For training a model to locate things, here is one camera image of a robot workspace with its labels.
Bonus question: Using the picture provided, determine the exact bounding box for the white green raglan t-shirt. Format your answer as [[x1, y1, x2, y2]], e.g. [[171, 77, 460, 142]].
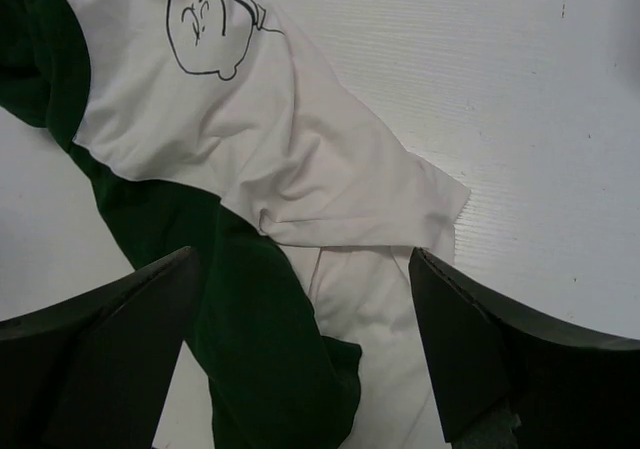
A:
[[1, 0, 469, 448]]

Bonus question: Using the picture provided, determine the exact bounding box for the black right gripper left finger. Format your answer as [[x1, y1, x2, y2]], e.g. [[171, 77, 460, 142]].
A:
[[1, 247, 201, 448]]

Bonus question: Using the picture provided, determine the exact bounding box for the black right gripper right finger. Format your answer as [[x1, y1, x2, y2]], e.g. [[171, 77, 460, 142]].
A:
[[409, 249, 639, 449]]

